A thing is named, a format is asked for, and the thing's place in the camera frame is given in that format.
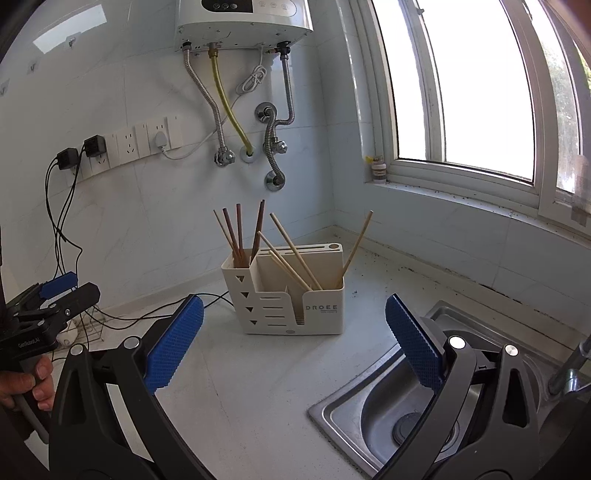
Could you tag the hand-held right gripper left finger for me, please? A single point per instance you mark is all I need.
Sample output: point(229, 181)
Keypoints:
point(175, 346)

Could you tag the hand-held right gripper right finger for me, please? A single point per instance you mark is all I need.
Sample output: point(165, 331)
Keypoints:
point(415, 346)

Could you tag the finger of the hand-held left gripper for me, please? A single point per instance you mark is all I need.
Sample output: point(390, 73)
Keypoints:
point(76, 300)
point(57, 285)

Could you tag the cream plastic utensil holder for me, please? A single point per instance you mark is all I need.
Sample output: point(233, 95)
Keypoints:
point(323, 323)

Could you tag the dark brown wooden chopstick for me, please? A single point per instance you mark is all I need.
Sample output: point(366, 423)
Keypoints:
point(258, 226)
point(239, 226)

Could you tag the person's left hand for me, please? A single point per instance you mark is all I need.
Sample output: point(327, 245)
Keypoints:
point(23, 387)

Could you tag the stainless steel sink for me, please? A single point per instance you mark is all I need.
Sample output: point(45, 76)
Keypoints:
point(360, 415)

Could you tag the black power adapter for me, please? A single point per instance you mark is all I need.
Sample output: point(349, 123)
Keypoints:
point(94, 145)
point(67, 159)

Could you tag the steel faucet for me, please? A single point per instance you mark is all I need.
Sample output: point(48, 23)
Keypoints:
point(565, 374)

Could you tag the small filter jar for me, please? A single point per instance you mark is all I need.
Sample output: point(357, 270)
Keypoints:
point(378, 171)

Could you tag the chrome angle valve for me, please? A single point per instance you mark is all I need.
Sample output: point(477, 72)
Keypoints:
point(277, 147)
point(224, 158)

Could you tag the white water heater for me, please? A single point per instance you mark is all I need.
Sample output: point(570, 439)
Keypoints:
point(240, 27)

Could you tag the row of white wall sockets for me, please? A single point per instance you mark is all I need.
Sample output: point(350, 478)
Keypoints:
point(127, 145)

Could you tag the white pipe wall flange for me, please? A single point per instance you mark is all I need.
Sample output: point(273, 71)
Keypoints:
point(244, 158)

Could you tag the white window frame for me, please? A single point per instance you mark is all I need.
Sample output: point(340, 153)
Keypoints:
point(392, 115)

